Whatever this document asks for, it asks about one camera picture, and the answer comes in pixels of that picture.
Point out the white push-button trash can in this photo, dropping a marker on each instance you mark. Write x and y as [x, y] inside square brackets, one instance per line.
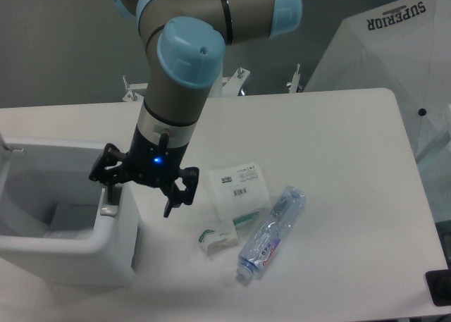
[58, 224]

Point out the black device at edge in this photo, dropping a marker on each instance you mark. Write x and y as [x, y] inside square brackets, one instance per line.
[438, 282]

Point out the clear crushed plastic bottle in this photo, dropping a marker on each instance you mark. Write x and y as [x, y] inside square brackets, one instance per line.
[275, 226]

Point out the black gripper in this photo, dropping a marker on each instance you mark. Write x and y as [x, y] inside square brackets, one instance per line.
[146, 165]

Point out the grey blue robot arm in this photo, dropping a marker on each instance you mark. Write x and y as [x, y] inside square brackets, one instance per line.
[185, 42]

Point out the white green paper wrapper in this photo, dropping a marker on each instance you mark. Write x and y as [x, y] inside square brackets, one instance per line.
[218, 238]

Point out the white plastic packaging bag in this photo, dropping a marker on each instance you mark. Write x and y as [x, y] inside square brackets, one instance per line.
[240, 193]

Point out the white superior umbrella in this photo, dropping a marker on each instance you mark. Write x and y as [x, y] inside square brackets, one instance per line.
[403, 46]

